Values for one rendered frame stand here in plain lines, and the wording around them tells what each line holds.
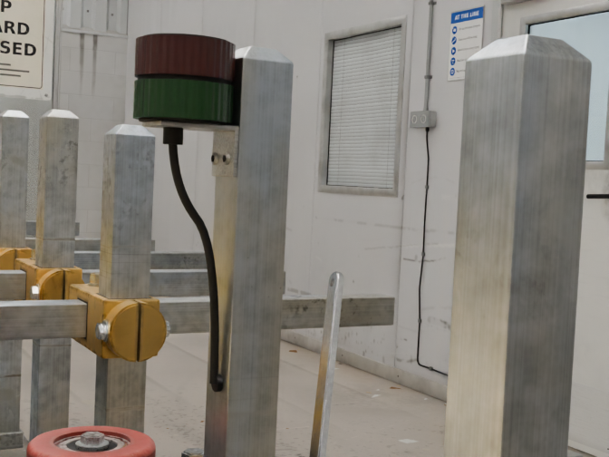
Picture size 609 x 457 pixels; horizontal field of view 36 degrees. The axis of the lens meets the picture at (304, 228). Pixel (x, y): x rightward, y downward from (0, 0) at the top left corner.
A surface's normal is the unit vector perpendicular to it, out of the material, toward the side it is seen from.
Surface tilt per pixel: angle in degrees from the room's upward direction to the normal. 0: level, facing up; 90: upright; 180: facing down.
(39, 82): 90
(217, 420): 90
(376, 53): 90
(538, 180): 90
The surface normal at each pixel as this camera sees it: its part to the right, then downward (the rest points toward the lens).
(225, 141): -0.88, -0.02
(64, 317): 0.48, 0.07
